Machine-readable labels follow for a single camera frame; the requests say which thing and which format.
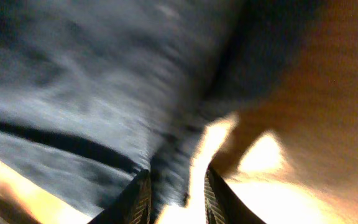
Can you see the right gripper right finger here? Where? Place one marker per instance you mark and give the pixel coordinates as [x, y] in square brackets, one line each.
[222, 205]

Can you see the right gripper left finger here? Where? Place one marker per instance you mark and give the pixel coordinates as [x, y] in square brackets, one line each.
[132, 206]

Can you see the navy blue shorts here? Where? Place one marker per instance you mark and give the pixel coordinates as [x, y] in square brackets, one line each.
[93, 91]

